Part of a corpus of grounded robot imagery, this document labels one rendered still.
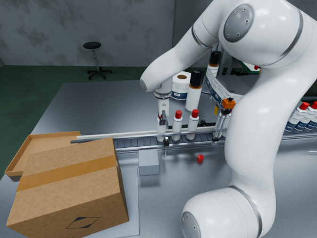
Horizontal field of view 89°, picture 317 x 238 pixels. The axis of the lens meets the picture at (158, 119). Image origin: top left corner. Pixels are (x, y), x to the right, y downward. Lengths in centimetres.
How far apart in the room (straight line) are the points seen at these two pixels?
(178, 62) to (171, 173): 57
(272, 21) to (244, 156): 23
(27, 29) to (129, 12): 213
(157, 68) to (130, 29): 326
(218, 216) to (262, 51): 30
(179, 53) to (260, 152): 38
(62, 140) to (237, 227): 104
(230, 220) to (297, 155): 94
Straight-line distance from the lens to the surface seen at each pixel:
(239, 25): 31
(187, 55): 56
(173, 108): 121
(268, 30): 30
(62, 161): 68
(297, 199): 109
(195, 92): 111
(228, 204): 41
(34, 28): 453
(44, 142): 124
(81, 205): 58
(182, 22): 351
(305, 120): 134
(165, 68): 59
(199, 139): 102
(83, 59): 432
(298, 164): 124
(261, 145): 36
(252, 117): 35
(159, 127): 88
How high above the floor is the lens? 162
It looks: 41 degrees down
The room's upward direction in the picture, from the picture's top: 1 degrees clockwise
